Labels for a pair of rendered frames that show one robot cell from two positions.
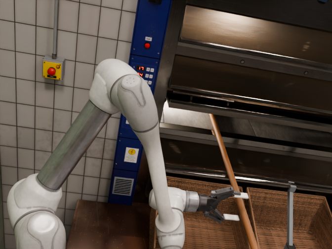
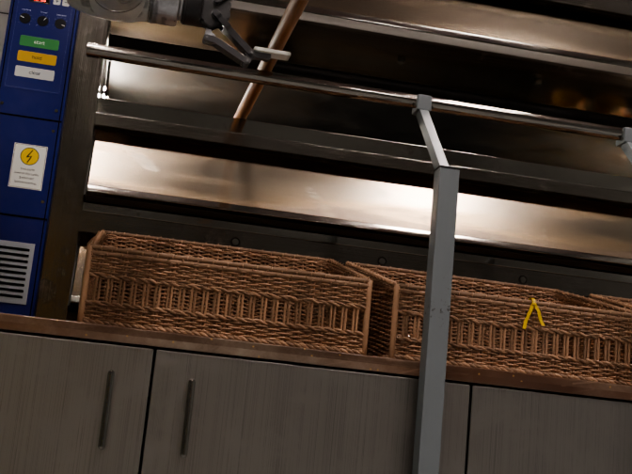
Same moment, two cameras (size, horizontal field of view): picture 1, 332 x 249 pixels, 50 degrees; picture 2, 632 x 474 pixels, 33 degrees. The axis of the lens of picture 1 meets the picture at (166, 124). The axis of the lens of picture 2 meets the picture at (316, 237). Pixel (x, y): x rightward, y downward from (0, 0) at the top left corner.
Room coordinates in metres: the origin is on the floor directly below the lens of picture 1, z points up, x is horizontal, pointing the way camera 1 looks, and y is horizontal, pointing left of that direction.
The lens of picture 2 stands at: (-0.69, -0.46, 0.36)
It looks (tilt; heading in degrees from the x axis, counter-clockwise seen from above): 12 degrees up; 359
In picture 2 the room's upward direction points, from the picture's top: 6 degrees clockwise
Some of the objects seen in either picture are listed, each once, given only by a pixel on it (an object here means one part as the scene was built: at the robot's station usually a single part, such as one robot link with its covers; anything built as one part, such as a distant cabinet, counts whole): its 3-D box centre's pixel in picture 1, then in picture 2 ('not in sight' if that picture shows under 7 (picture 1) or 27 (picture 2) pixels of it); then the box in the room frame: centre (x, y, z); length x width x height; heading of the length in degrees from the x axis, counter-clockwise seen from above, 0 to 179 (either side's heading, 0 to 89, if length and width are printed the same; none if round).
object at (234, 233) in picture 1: (198, 223); (221, 287); (1.58, -0.32, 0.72); 0.56 x 0.49 x 0.28; 98
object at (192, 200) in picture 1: (190, 201); (166, 1); (1.21, -0.18, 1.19); 0.09 x 0.06 x 0.09; 10
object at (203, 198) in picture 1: (206, 203); (205, 7); (1.22, -0.25, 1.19); 0.09 x 0.07 x 0.08; 100
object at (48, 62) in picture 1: (53, 67); not in sight; (1.66, 0.62, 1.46); 0.10 x 0.07 x 0.10; 99
